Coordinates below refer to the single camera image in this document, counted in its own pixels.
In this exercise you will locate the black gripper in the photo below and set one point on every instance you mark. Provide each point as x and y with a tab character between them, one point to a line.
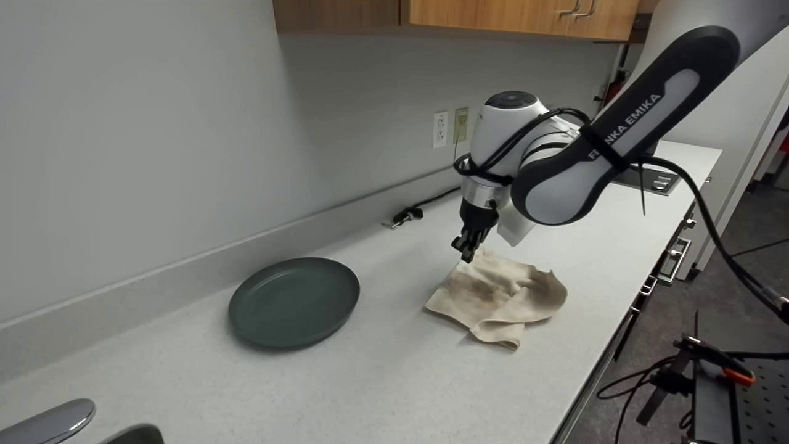
479	221

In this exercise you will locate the beige stained cloth towel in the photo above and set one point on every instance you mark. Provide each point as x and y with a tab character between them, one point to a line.
501	296

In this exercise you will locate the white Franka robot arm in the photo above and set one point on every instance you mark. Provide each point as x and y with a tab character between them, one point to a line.
607	139

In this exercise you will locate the dark green round plate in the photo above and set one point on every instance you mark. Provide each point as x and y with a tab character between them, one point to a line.
291	304

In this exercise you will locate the flat black tray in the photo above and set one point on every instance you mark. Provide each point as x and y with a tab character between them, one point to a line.
662	184

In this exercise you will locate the black perforated mounting table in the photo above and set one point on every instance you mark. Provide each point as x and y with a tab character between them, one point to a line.
740	404

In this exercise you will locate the sink basin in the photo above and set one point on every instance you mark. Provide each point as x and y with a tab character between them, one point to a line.
137	436

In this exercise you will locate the grey metal faucet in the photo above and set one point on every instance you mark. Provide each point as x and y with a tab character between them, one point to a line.
45	423

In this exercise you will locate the white wall power outlet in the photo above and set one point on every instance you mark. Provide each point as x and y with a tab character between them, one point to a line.
443	130

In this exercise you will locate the wooden wall cabinet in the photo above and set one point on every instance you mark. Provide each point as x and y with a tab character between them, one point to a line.
495	16

